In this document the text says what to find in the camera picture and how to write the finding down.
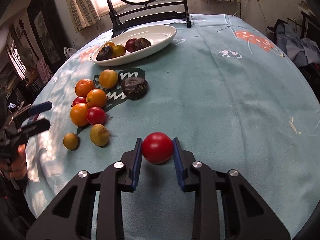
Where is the pale orange round fruit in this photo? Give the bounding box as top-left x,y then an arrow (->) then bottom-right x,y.
99,69 -> 118,89

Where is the dark purple wrinkled fruit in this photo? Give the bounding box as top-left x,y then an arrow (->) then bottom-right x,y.
121,77 -> 149,100

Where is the person's left hand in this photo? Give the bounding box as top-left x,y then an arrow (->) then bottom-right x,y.
1,145 -> 27,180

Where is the small yellow-green fruit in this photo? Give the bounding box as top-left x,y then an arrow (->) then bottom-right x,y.
63,133 -> 79,151

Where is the smooth orange fruit left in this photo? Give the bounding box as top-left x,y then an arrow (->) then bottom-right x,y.
70,103 -> 89,127

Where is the smooth orange fruit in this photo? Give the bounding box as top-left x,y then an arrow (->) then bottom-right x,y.
70,103 -> 89,127
86,89 -> 107,108

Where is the textured orange mandarin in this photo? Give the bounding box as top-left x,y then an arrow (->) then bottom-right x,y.
75,79 -> 95,98

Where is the yellow-brown fruit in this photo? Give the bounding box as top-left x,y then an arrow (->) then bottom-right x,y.
90,124 -> 110,147

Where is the white plastic bag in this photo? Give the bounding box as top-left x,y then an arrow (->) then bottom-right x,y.
63,47 -> 77,59

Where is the orange mandarin on plate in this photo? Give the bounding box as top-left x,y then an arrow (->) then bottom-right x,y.
104,41 -> 115,47

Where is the yellow-green fruit on plate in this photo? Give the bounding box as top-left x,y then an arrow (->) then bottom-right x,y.
112,44 -> 126,58

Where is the striped window curtain left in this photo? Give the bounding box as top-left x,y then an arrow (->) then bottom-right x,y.
66,0 -> 100,32

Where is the dark red plum on plate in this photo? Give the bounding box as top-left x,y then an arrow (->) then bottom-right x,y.
125,38 -> 136,53

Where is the dark wrinkled fruit on plate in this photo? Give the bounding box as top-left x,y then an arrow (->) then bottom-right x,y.
134,37 -> 151,51

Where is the white oval plate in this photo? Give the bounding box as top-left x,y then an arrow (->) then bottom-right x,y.
91,25 -> 177,67

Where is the black framed round table screen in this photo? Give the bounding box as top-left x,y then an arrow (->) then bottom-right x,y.
106,0 -> 191,37

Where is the dark framed wall painting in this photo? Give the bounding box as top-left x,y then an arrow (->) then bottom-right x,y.
27,0 -> 68,73

